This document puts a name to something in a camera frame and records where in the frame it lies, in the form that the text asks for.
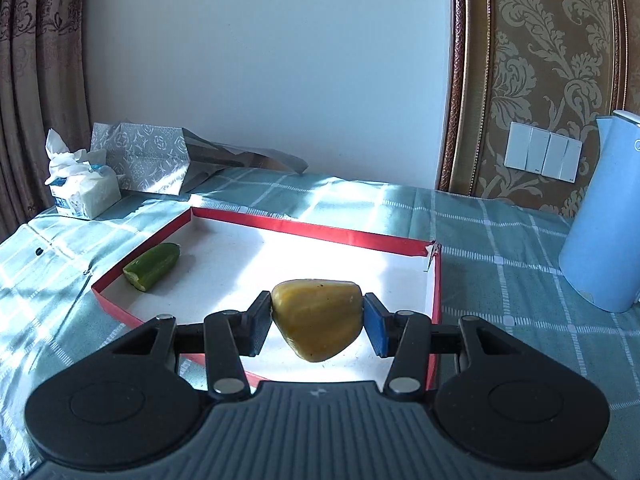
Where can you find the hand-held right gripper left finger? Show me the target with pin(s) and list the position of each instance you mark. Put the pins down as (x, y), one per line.
(260, 327)

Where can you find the grey patterned gift bag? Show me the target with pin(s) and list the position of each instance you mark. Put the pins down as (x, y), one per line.
(150, 160)

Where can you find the light blue electric kettle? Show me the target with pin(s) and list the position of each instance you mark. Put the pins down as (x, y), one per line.
(600, 240)

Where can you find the white wall switch panel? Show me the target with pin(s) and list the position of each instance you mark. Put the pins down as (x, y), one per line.
(542, 152)

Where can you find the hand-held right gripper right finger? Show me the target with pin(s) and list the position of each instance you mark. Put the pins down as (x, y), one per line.
(375, 330)

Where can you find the brown patterned curtain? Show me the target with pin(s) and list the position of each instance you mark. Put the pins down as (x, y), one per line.
(30, 85)

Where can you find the white tissue pack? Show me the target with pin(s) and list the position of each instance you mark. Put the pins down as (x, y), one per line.
(90, 195)

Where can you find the yellow cone-shaped squash piece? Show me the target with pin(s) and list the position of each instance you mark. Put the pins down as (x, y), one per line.
(315, 320)

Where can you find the red cardboard box tray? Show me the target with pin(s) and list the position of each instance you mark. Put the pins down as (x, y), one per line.
(300, 255)

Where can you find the green cucumber piece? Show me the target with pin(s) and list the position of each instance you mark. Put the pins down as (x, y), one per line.
(152, 265)

